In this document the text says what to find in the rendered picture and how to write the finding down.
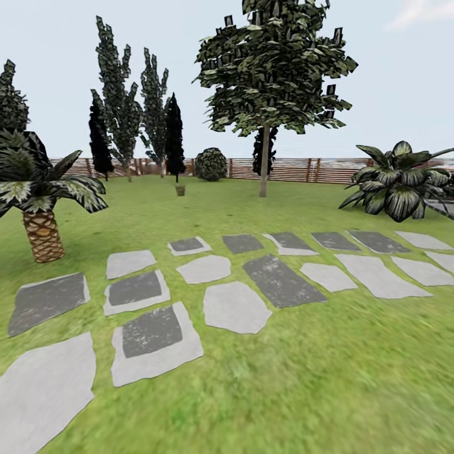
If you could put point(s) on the tree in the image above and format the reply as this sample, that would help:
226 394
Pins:
155 115
118 109
173 145
258 145
270 72
102 159
13 109

